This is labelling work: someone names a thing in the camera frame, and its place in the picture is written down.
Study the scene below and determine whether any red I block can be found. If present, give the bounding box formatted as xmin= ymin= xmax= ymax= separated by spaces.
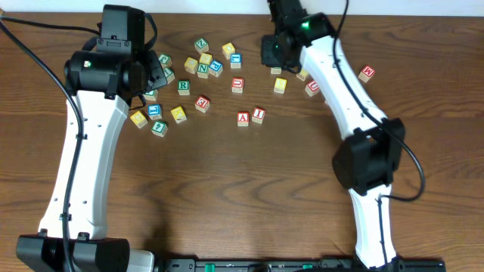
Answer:
xmin=252 ymin=107 xmax=266 ymax=124

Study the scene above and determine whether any red A block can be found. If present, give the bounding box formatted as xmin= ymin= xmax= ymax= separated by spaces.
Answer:
xmin=237 ymin=112 xmax=250 ymax=127

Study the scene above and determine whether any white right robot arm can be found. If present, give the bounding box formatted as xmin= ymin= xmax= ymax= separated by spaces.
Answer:
xmin=261 ymin=0 xmax=405 ymax=269

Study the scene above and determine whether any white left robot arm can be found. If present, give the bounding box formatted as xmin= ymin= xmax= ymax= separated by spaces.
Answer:
xmin=16 ymin=5 xmax=167 ymax=271

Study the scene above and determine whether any green 7 block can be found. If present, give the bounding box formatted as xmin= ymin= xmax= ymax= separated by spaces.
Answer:
xmin=163 ymin=67 xmax=175 ymax=84

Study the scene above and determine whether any green V block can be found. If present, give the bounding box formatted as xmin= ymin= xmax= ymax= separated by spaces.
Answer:
xmin=144 ymin=90 xmax=158 ymax=101

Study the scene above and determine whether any green J block left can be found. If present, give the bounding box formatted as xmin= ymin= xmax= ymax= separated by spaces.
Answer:
xmin=158 ymin=54 xmax=172 ymax=69

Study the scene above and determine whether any green B block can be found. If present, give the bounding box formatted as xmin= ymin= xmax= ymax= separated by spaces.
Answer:
xmin=271 ymin=67 xmax=282 ymax=75

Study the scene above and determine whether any green R block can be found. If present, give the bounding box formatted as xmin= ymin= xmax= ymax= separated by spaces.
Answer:
xmin=178 ymin=80 xmax=190 ymax=96

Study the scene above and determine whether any blue T block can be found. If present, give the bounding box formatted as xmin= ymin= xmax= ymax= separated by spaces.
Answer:
xmin=147 ymin=104 xmax=163 ymax=120

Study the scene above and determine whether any yellow S block centre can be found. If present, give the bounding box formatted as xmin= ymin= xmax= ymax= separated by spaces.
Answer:
xmin=274 ymin=77 xmax=287 ymax=94

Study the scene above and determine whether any yellow s block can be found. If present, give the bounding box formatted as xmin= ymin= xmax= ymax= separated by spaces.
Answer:
xmin=274 ymin=77 xmax=287 ymax=94
xmin=199 ymin=53 xmax=213 ymax=65

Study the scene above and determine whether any yellow C block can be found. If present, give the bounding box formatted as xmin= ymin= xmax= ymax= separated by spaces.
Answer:
xmin=184 ymin=57 xmax=199 ymax=74

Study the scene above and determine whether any blue L block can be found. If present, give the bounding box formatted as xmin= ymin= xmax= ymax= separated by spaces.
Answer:
xmin=230 ymin=53 xmax=242 ymax=69

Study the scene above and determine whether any yellow K block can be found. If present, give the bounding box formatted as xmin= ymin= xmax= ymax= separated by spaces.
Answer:
xmin=171 ymin=106 xmax=188 ymax=124

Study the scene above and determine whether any yellow G block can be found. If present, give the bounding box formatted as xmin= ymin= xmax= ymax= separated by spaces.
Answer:
xmin=130 ymin=111 xmax=148 ymax=128

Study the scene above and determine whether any green N block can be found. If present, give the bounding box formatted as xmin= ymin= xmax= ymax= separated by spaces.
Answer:
xmin=197 ymin=63 xmax=209 ymax=79

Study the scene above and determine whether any yellow O block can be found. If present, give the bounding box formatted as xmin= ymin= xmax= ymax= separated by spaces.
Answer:
xmin=222 ymin=42 xmax=236 ymax=60

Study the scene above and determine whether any green 4 block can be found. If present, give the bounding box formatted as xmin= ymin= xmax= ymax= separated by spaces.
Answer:
xmin=151 ymin=121 xmax=168 ymax=138

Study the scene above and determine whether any red U block left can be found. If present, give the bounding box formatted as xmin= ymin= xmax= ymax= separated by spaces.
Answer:
xmin=231 ymin=77 xmax=244 ymax=93

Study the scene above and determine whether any red u block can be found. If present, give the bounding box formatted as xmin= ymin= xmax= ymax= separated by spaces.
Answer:
xmin=305 ymin=80 xmax=320 ymax=97
xmin=231 ymin=77 xmax=244 ymax=93

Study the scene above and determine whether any red U block right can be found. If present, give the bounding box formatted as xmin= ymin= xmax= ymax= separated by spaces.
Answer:
xmin=305 ymin=80 xmax=320 ymax=97

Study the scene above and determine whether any red E block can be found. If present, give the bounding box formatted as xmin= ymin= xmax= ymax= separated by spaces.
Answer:
xmin=194 ymin=95 xmax=210 ymax=113

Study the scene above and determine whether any green Z block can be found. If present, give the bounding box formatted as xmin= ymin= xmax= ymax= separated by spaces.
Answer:
xmin=194 ymin=38 xmax=209 ymax=54

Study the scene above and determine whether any blue P block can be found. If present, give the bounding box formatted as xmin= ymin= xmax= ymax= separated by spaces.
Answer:
xmin=209 ymin=60 xmax=223 ymax=77

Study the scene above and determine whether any red M block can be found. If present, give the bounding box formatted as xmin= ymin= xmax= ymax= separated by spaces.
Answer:
xmin=358 ymin=65 xmax=375 ymax=82

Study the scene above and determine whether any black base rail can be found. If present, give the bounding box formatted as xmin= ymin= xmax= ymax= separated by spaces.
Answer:
xmin=154 ymin=257 xmax=446 ymax=272

